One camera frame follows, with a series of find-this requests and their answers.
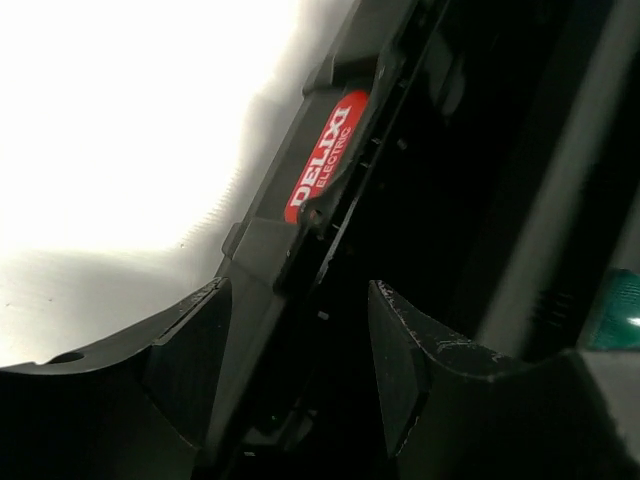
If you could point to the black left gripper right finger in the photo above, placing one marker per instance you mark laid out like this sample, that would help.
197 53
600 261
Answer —
454 409

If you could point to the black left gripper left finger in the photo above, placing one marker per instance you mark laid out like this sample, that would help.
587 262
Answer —
134 405

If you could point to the black plastic toolbox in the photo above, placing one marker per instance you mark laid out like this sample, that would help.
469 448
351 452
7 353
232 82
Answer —
478 157

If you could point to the green screwdriver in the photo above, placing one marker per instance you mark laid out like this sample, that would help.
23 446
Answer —
614 321

